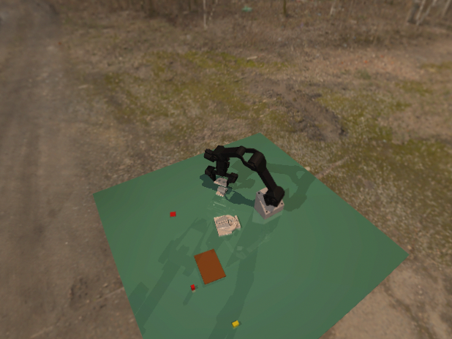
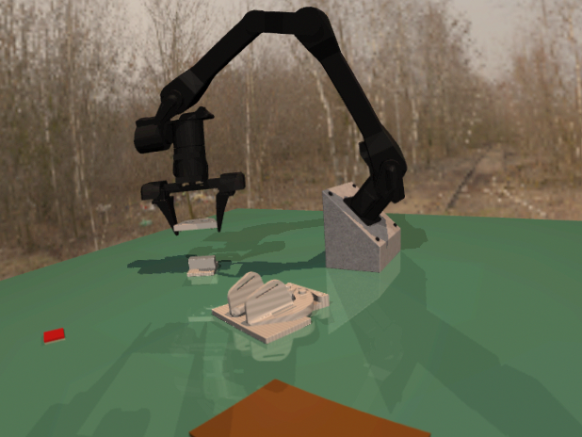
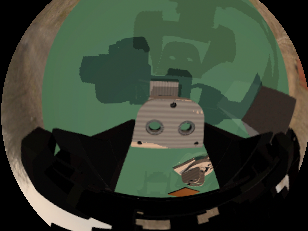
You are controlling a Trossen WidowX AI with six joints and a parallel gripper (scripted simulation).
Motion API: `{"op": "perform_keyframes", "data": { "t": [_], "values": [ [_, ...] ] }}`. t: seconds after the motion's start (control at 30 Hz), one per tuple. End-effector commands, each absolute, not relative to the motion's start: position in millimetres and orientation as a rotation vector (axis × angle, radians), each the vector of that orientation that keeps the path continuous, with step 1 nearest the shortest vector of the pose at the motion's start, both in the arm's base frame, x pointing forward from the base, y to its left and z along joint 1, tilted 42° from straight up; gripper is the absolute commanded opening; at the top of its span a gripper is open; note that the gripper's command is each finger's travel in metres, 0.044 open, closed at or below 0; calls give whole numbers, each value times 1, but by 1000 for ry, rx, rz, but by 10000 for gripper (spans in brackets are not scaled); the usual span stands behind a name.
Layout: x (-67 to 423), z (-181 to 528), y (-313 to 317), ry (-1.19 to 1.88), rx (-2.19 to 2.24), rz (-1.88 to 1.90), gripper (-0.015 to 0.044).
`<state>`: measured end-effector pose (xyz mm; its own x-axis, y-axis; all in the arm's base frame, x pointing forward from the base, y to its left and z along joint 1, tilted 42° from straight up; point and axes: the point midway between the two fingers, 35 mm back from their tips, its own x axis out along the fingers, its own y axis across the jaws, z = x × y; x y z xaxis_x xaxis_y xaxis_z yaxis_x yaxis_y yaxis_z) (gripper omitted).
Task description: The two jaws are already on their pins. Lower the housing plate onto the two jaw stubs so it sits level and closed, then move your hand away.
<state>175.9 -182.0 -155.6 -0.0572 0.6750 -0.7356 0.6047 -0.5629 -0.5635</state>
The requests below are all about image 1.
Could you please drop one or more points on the orange-brown flat plate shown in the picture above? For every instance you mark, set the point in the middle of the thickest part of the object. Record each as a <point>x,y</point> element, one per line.
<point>209,266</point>

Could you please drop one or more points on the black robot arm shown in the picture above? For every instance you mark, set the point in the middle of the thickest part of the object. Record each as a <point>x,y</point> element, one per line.
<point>256,163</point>

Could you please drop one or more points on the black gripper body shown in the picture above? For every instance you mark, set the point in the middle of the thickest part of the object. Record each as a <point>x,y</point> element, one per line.
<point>221,172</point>

